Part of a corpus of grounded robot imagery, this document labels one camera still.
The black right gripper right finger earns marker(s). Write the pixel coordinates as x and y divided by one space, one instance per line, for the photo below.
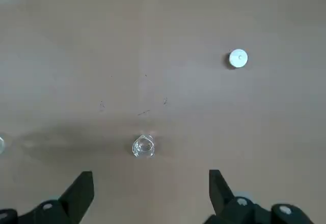
224 198

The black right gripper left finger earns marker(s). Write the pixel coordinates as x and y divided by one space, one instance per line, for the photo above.
76 193

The white lamp cap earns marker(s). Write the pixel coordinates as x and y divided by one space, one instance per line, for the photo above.
238 58

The small glass beaker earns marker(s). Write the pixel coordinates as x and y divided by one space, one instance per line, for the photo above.
144 147

